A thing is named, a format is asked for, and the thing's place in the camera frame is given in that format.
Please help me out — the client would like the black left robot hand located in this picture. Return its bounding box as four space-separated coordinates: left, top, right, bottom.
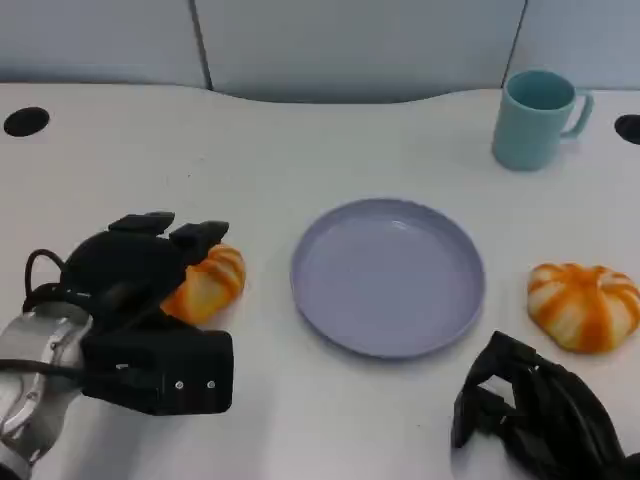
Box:
59 212 232 337

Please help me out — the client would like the grey partition panel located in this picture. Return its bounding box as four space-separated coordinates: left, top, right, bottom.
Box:
499 0 640 93
188 0 530 105
0 0 215 91

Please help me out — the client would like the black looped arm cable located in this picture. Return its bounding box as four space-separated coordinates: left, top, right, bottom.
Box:
22 248 69 314

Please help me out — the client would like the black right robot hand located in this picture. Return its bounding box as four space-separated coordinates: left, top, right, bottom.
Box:
451 330 640 480

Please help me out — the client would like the lilac plate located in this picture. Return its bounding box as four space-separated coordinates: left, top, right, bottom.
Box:
290 198 487 360

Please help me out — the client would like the pale green mug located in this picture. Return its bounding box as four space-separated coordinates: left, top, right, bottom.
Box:
491 69 595 172

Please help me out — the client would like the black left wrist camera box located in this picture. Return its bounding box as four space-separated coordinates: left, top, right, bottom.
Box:
79 327 235 417

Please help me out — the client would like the orange white toy bread roll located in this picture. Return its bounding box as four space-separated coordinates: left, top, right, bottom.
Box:
159 243 247 324
527 262 640 355

